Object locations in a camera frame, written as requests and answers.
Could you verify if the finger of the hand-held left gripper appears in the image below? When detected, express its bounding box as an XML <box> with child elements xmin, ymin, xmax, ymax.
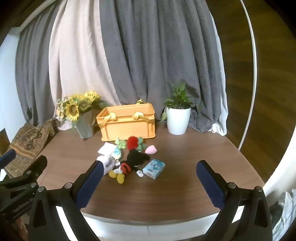
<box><xmin>0</xmin><ymin>155</ymin><xmax>48</xmax><ymax>193</ymax></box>
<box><xmin>0</xmin><ymin>149</ymin><xmax>16</xmax><ymax>171</ymax></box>

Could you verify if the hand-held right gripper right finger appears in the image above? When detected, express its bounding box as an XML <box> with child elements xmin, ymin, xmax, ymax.
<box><xmin>196</xmin><ymin>160</ymin><xmax>273</xmax><ymax>241</ymax></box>

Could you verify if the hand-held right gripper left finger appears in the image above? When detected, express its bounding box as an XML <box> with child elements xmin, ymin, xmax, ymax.
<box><xmin>27</xmin><ymin>160</ymin><xmax>104</xmax><ymax>241</ymax></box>

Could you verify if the white paper tissue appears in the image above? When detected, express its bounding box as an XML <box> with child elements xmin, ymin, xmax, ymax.
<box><xmin>97</xmin><ymin>142</ymin><xmax>115</xmax><ymax>155</ymax></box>

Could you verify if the black mouse plush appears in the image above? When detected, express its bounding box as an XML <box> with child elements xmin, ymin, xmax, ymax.
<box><xmin>109</xmin><ymin>149</ymin><xmax>151</xmax><ymax>184</ymax></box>

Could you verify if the orange plastic crate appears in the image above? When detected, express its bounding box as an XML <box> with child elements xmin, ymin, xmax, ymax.
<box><xmin>96</xmin><ymin>100</ymin><xmax>157</xmax><ymax>142</ymax></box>

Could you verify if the patterned brown cloth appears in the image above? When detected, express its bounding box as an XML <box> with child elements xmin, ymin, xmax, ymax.
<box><xmin>5</xmin><ymin>118</ymin><xmax>60</xmax><ymax>179</ymax></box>

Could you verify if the white fuzzy plush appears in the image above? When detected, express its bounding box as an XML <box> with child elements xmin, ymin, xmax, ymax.
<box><xmin>97</xmin><ymin>155</ymin><xmax>116</xmax><ymax>176</ymax></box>

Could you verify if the light blue small plush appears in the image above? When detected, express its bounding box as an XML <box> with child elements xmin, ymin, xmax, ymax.
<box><xmin>111</xmin><ymin>148</ymin><xmax>124</xmax><ymax>159</ymax></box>

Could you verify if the green frog plush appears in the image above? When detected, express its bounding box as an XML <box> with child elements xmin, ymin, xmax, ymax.
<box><xmin>115</xmin><ymin>137</ymin><xmax>127</xmax><ymax>149</ymax></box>

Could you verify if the grey ribbed vase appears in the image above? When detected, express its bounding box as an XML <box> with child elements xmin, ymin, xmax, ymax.
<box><xmin>75</xmin><ymin>110</ymin><xmax>95</xmax><ymax>139</ymax></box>

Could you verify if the blue tissue pack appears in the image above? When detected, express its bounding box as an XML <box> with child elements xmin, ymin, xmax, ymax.
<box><xmin>142</xmin><ymin>159</ymin><xmax>166</xmax><ymax>180</ymax></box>

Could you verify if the red-haired green plush doll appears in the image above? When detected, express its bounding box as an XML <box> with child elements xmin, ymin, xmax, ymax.
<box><xmin>126</xmin><ymin>136</ymin><xmax>147</xmax><ymax>152</ymax></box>

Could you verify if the white sheer curtain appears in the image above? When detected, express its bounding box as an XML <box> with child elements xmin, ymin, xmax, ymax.
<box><xmin>208</xmin><ymin>11</ymin><xmax>229</xmax><ymax>136</ymax></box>

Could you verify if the sunflower bouquet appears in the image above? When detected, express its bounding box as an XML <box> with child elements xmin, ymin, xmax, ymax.
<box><xmin>56</xmin><ymin>91</ymin><xmax>110</xmax><ymax>128</ymax></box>

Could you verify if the white plant pot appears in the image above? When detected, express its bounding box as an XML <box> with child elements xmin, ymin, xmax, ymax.
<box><xmin>165</xmin><ymin>107</ymin><xmax>192</xmax><ymax>135</ymax></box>

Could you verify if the pile of light clothes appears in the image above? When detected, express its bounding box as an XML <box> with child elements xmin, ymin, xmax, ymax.
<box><xmin>269</xmin><ymin>189</ymin><xmax>296</xmax><ymax>241</ymax></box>

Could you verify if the narrow grey curtain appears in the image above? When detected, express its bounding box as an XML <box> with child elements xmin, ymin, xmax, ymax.
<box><xmin>15</xmin><ymin>23</ymin><xmax>61</xmax><ymax>127</ymax></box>

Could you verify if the green potted plant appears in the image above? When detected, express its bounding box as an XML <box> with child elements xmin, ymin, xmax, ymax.
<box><xmin>161</xmin><ymin>82</ymin><xmax>202</xmax><ymax>122</ymax></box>

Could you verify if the beige curtain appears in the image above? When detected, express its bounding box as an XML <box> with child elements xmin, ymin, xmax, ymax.
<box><xmin>48</xmin><ymin>0</ymin><xmax>121</xmax><ymax>131</ymax></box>

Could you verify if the white hoop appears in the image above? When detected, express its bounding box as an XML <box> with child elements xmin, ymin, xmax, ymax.
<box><xmin>238</xmin><ymin>0</ymin><xmax>258</xmax><ymax>151</ymax></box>

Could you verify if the wide grey curtain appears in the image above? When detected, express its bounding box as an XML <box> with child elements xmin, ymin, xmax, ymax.
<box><xmin>99</xmin><ymin>0</ymin><xmax>228</xmax><ymax>135</ymax></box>

